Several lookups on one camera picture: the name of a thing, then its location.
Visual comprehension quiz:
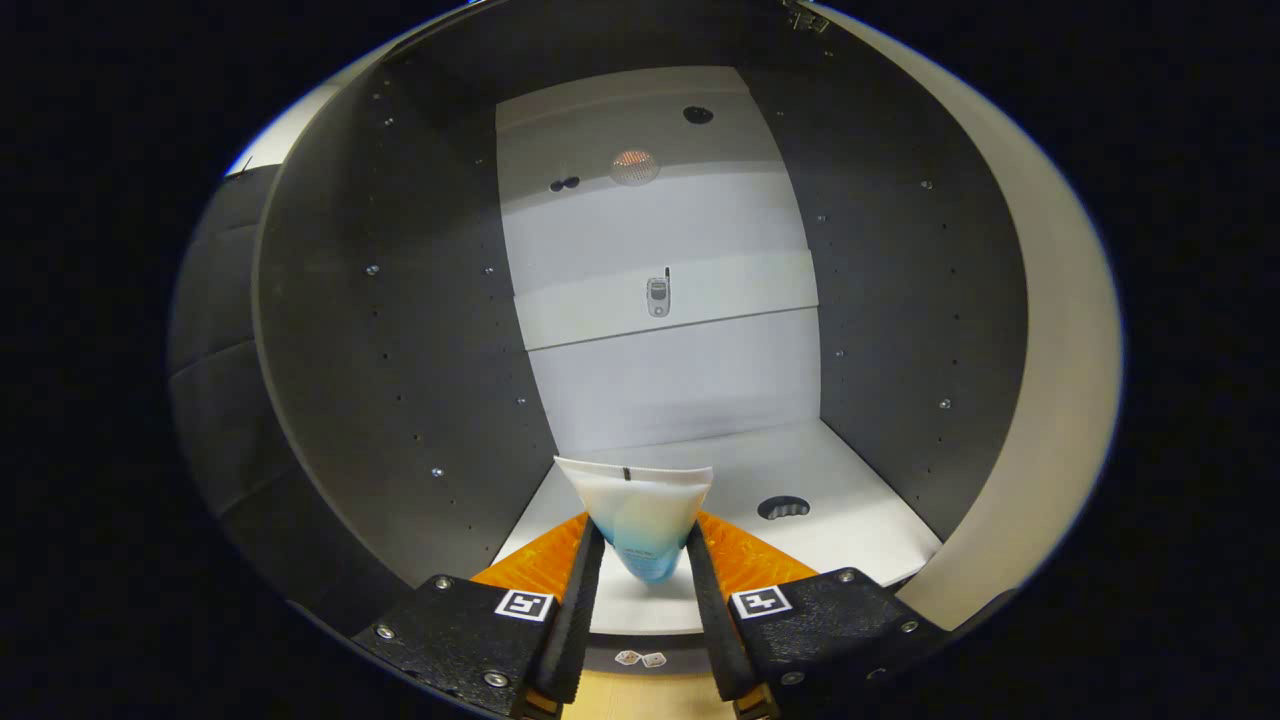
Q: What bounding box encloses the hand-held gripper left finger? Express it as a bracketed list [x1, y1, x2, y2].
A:
[352, 512, 607, 720]

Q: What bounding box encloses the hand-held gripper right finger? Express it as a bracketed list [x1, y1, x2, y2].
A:
[685, 510, 951, 720]

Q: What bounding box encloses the blue and white tube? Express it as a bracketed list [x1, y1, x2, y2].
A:
[553, 456, 714, 585]

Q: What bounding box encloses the dark grey cabinet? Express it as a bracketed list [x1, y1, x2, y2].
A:
[250, 0, 1031, 676]

